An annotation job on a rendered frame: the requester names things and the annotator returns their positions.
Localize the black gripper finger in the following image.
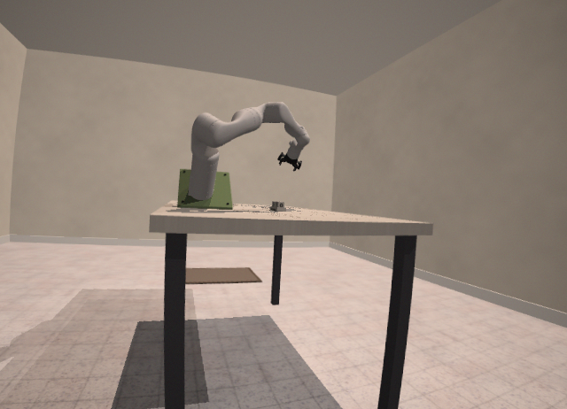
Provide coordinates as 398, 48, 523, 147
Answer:
291, 160, 302, 172
277, 153, 289, 166

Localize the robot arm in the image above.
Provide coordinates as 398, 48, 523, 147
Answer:
188, 102, 310, 200

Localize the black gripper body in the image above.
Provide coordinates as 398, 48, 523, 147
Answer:
284, 153, 298, 164

